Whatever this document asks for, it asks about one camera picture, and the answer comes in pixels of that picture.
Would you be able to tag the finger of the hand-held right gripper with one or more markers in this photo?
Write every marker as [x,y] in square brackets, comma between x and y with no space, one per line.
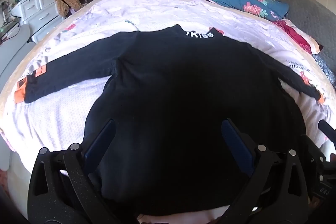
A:
[326,129]

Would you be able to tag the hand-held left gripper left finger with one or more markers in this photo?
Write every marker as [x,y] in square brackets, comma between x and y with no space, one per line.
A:
[101,142]

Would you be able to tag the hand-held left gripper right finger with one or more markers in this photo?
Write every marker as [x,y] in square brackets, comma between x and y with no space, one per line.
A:
[236,146]

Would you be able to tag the black sweater with orange patches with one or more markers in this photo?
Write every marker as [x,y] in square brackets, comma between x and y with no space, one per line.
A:
[170,82]

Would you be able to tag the lilac printed bed sheet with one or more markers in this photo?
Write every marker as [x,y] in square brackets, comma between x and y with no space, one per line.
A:
[65,108]

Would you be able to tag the dark patterned cushion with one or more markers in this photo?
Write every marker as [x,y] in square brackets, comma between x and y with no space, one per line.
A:
[325,66]

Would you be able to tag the red floral pillow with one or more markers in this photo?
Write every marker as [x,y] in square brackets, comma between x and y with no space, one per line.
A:
[296,35]

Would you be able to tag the grey quilted headboard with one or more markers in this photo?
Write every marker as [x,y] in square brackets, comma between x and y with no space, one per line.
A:
[307,8]

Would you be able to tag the tan knitted cloth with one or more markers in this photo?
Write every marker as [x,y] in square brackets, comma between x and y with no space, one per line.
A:
[65,2]

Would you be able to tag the white drawer cabinet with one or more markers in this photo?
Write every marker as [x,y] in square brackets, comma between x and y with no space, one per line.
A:
[39,11]

